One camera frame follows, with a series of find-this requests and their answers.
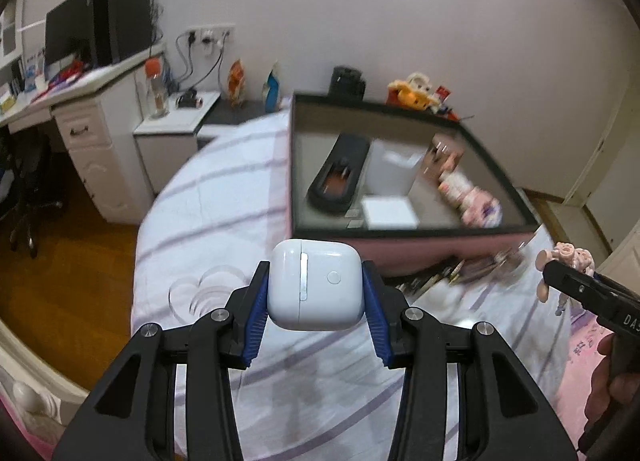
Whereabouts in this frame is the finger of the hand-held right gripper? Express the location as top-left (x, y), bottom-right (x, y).
top-left (542, 259), bottom-right (608, 314)

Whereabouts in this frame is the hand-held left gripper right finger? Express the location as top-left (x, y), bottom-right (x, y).
top-left (361, 260), bottom-right (578, 461)

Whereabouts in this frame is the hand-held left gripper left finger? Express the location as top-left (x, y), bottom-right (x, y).
top-left (52, 261), bottom-right (273, 461)

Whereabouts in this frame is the pink baby doll figure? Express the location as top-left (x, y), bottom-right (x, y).
top-left (535, 241), bottom-right (596, 317)

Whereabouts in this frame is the white earbud case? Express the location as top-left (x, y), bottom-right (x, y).
top-left (267, 238), bottom-right (366, 330)

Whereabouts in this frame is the pink box with black rim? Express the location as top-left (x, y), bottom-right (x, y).
top-left (289, 92), bottom-right (542, 278)

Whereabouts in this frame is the white square box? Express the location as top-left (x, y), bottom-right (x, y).
top-left (360, 196), bottom-right (419, 230)

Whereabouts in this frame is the pink building block model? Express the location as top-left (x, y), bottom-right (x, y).
top-left (460, 188), bottom-right (502, 228)

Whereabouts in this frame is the white and pink block figure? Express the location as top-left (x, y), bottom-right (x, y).
top-left (437, 171), bottom-right (474, 203)

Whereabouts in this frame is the black glasses case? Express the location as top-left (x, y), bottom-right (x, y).
top-left (306, 134), bottom-right (371, 215)

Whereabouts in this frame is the person's right hand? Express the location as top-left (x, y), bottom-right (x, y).
top-left (584, 335), bottom-right (640, 424)

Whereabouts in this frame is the pack of pens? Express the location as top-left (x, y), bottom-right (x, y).
top-left (396, 257), bottom-right (469, 295)

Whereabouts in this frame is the clear plastic toy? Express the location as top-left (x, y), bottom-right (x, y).
top-left (490, 239), bottom-right (531, 270)

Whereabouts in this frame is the pink blanket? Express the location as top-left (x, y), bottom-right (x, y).
top-left (550, 286), bottom-right (640, 461)

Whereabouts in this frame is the white door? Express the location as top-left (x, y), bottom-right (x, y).
top-left (560, 86), bottom-right (640, 269)

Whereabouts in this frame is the white bedside cabinet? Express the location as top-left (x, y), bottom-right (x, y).
top-left (132, 90), bottom-right (221, 198)

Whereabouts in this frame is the orange snack bag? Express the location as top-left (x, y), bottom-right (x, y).
top-left (227, 58), bottom-right (247, 105)

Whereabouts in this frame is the yellow and white plush toy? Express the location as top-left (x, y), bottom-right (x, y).
top-left (387, 72), bottom-right (441, 109)

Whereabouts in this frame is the black electric kettle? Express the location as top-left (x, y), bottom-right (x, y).
top-left (328, 66), bottom-right (369, 101)

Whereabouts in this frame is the clear bottle with orange cap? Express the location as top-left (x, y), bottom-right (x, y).
top-left (144, 58), bottom-right (171, 120)

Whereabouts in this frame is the white desk with drawers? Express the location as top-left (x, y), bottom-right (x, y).
top-left (0, 44), bottom-right (169, 225)

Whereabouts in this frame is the black office chair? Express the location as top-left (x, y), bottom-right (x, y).
top-left (0, 130), bottom-right (64, 260)

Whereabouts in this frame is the black computer tower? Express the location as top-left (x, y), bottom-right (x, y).
top-left (92, 0), bottom-right (154, 67)

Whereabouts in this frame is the black computer monitor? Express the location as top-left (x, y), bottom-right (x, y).
top-left (44, 0), bottom-right (97, 75)

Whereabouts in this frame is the white glass door cabinet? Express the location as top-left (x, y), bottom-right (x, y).
top-left (0, 0), bottom-right (27, 60)

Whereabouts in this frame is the white bed frame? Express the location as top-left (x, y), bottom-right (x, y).
top-left (0, 316), bottom-right (92, 447)

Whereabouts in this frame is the black power cable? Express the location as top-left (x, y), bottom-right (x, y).
top-left (175, 31), bottom-right (201, 88)

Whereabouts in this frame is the white wall socket strip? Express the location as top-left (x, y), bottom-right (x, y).
top-left (184, 23), bottom-right (236, 43)

